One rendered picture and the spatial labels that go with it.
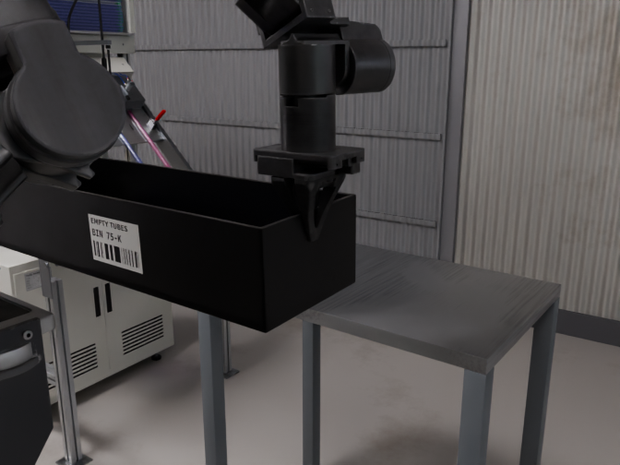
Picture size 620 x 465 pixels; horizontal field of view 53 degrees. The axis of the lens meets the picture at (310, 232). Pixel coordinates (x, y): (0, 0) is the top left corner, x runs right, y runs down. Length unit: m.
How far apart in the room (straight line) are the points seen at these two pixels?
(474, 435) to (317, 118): 0.72
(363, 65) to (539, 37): 2.47
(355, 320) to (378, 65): 0.65
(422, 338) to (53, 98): 0.84
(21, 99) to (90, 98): 0.05
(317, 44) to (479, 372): 0.68
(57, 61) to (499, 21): 2.78
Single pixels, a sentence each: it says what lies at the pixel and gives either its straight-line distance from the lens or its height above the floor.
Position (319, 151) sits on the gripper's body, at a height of 1.19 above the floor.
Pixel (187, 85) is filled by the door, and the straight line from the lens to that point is 4.13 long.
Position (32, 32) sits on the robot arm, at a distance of 0.48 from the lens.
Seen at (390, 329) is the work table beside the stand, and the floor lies 0.80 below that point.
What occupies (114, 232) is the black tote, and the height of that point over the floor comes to 1.08.
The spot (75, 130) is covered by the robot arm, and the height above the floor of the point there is 1.24.
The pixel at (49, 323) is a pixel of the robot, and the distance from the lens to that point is 0.67.
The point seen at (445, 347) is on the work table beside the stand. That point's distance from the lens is 1.12.
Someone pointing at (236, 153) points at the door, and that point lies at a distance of 3.91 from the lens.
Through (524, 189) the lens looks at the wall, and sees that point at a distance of 3.15.
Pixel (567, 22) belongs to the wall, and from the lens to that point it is 3.07.
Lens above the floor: 1.28
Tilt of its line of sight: 16 degrees down
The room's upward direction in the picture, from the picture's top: straight up
